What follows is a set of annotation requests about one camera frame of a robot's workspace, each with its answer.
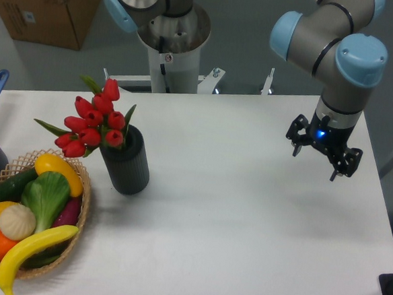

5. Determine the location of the red tulip bouquet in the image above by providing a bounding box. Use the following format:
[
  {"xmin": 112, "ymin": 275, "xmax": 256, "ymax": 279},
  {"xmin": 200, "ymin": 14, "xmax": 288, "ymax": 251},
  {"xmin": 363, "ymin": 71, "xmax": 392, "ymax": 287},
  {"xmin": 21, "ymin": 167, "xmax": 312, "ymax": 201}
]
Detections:
[{"xmin": 34, "ymin": 75, "xmax": 136, "ymax": 158}]

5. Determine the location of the dark grey ribbed vase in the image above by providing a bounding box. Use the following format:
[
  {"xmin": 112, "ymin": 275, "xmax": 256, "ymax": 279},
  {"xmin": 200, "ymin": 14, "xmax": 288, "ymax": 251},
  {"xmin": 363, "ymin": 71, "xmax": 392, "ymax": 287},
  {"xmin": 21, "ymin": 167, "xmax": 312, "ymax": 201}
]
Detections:
[{"xmin": 100, "ymin": 125, "xmax": 150, "ymax": 195}]

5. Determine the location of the green cucumber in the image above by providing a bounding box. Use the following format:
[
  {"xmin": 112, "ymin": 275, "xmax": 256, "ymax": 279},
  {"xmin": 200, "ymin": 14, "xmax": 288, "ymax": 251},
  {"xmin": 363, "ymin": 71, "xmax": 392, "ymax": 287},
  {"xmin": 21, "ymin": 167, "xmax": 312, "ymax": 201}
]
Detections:
[{"xmin": 0, "ymin": 168, "xmax": 38, "ymax": 203}]

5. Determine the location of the white metal frame bracket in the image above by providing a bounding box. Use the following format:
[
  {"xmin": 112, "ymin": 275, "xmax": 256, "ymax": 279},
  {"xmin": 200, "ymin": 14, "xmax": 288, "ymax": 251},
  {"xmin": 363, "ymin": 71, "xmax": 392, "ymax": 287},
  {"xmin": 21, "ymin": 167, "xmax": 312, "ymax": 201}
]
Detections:
[{"xmin": 103, "ymin": 67, "xmax": 275, "ymax": 96}]

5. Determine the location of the yellow banana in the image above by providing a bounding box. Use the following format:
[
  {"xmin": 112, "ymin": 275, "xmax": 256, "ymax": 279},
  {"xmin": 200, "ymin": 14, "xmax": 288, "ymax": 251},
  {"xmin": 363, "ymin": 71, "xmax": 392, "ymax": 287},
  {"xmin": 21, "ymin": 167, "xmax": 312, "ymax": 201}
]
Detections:
[{"xmin": 0, "ymin": 225, "xmax": 79, "ymax": 295}]

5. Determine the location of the green lettuce leaf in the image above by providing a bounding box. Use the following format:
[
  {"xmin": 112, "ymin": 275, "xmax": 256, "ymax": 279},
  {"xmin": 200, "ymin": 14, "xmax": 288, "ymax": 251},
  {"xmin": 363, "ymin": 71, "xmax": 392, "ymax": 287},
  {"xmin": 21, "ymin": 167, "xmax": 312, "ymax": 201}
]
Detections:
[{"xmin": 21, "ymin": 172, "xmax": 70, "ymax": 234}]

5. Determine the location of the white steamed bun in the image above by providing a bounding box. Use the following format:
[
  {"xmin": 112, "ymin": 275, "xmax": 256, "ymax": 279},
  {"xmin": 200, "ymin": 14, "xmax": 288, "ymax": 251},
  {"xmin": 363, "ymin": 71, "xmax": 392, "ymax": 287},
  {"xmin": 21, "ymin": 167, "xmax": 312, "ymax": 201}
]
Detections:
[{"xmin": 0, "ymin": 204, "xmax": 36, "ymax": 241}]

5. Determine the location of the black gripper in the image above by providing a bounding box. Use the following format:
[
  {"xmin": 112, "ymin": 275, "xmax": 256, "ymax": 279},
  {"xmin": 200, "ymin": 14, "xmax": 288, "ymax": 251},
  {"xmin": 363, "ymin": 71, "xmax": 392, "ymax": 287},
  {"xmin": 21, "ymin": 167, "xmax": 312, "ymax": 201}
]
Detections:
[{"xmin": 285, "ymin": 113, "xmax": 363, "ymax": 181}]

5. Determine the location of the brown cardboard box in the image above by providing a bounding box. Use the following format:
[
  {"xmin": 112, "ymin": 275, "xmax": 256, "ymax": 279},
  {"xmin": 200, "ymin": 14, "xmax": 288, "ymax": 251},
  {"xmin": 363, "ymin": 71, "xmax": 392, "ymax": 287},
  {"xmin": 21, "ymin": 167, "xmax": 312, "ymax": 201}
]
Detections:
[{"xmin": 0, "ymin": 0, "xmax": 101, "ymax": 51}]

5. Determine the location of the purple eggplant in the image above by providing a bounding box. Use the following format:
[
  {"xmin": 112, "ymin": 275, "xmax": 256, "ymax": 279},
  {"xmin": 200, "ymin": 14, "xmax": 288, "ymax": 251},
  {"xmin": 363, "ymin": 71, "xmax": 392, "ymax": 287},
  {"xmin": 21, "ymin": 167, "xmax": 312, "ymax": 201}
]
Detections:
[{"xmin": 51, "ymin": 198, "xmax": 81, "ymax": 228}]

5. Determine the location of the woven wicker basket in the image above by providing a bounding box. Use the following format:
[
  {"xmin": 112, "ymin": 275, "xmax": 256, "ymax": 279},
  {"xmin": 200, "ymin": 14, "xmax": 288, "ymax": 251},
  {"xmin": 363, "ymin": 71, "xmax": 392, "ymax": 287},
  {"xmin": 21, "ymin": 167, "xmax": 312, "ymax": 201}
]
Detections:
[{"xmin": 0, "ymin": 149, "xmax": 92, "ymax": 280}]

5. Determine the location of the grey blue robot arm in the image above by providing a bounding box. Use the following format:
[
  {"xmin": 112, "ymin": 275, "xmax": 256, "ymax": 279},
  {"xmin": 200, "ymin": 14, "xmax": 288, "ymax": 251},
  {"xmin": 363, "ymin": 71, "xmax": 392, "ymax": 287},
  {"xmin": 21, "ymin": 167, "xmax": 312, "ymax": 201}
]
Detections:
[{"xmin": 103, "ymin": 0, "xmax": 388, "ymax": 176}]

